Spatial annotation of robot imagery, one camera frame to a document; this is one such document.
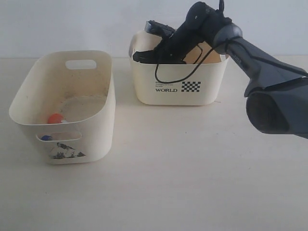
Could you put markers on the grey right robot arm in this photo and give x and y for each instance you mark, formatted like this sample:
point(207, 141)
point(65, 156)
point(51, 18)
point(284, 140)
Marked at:
point(277, 92)

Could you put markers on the cream bin with WORLD label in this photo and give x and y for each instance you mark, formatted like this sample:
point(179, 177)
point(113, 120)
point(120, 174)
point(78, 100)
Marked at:
point(186, 84)

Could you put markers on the orange-capped object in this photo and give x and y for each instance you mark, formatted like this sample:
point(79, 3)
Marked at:
point(56, 118)

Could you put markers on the small blue-capped object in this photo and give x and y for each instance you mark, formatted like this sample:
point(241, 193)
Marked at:
point(46, 138)

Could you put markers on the cream plastic bin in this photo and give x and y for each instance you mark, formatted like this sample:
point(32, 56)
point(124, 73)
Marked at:
point(80, 86)

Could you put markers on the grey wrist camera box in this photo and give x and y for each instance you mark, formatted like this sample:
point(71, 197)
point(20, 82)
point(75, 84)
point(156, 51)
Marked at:
point(155, 28)

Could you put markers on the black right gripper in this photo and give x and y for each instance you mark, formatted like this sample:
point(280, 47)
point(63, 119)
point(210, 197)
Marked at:
point(202, 23)

